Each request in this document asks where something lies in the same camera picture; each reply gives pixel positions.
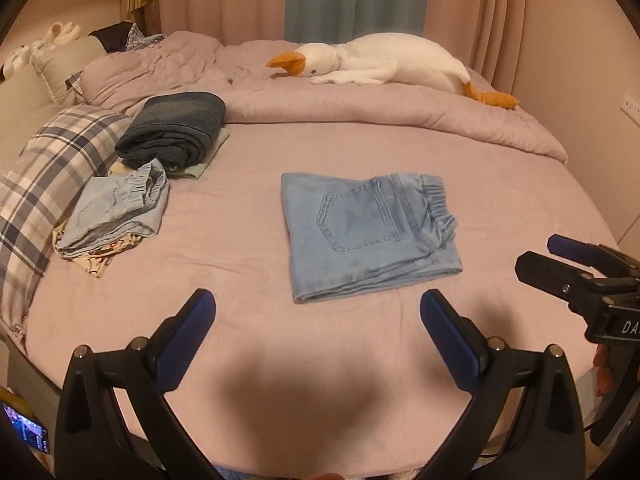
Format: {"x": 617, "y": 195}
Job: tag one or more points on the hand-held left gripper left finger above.
{"x": 185, "y": 345}

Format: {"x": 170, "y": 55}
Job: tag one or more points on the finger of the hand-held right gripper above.
{"x": 565, "y": 245}
{"x": 545, "y": 267}

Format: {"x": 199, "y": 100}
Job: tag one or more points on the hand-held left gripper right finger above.
{"x": 447, "y": 345}

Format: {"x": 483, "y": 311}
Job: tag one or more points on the light blue denim pants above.
{"x": 360, "y": 240}

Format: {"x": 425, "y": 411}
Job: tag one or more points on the person's right hand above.
{"x": 602, "y": 367}

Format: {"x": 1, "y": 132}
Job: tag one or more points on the floral folded cloth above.
{"x": 100, "y": 260}

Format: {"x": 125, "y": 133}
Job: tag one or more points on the light blue folded shorts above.
{"x": 115, "y": 210}

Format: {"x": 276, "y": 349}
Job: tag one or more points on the smartphone with lit screen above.
{"x": 25, "y": 427}

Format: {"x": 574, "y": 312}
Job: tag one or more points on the light green folded cloth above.
{"x": 212, "y": 152}

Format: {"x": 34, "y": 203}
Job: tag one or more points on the blue plaid pillow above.
{"x": 50, "y": 180}

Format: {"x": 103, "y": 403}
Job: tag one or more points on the dark blue folded jeans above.
{"x": 170, "y": 125}

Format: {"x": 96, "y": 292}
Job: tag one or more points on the white goose plush toy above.
{"x": 400, "y": 57}

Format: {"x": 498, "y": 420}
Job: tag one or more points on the pink curtain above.
{"x": 220, "y": 0}
{"x": 475, "y": 10}

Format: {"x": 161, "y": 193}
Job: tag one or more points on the pink quilted duvet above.
{"x": 350, "y": 105}

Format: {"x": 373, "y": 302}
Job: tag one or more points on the beige headboard cushion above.
{"x": 20, "y": 105}

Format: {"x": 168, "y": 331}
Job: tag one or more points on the grey pillow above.
{"x": 60, "y": 70}

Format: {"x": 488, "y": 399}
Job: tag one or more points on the blue checked shirt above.
{"x": 142, "y": 40}

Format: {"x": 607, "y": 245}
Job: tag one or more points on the black garment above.
{"x": 115, "y": 35}

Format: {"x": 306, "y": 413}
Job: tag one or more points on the teal curtain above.
{"x": 350, "y": 0}

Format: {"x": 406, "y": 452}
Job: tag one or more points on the white wall socket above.
{"x": 631, "y": 108}

